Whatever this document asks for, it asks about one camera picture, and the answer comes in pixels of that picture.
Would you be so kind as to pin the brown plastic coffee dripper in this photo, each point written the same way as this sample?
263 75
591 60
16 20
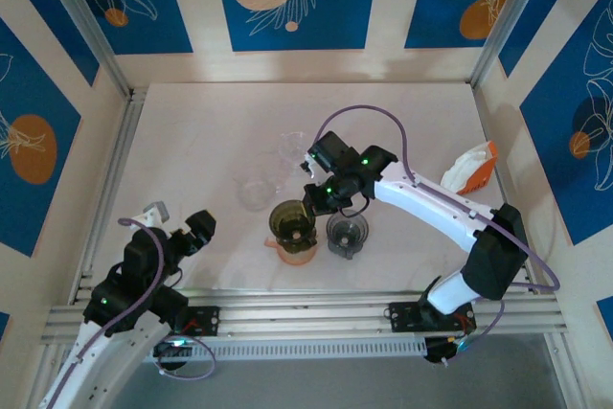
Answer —
287 217

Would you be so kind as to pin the clear plastic coffee dripper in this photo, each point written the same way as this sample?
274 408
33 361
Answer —
292 143

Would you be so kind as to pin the clear glass coffee server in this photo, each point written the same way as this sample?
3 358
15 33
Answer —
254 193

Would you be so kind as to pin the orange filter holder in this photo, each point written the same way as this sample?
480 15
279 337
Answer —
481 174

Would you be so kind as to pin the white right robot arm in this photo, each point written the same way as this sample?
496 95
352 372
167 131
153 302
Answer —
431 203

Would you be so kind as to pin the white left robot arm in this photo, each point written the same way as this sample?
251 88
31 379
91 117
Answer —
110 361

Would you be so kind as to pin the black controller box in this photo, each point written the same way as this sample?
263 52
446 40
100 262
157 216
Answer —
172 354
438 349

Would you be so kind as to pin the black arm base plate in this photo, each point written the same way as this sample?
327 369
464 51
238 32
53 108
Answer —
206 320
402 317

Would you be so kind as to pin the aluminium frame rail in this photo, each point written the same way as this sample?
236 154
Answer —
311 313

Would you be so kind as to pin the aluminium side rail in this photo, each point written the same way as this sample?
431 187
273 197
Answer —
484 117
120 150

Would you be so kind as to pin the aluminium frame post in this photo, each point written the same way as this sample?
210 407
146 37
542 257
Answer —
512 6
81 11

